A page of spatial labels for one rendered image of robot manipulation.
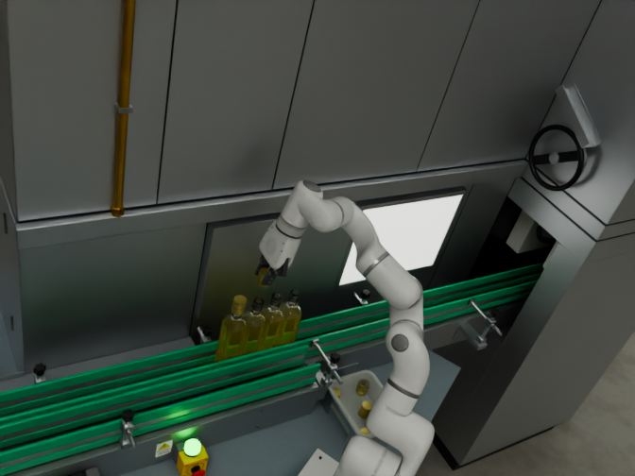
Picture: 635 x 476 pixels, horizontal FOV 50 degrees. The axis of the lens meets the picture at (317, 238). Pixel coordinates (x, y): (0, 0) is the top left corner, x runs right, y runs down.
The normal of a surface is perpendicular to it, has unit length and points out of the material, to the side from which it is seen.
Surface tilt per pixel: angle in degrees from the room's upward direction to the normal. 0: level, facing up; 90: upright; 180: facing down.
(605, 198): 90
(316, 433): 0
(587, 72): 90
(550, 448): 0
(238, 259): 90
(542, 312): 90
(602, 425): 0
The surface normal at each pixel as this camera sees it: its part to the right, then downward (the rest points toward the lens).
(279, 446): 0.22, -0.77
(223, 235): 0.47, 0.62
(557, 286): -0.85, 0.15
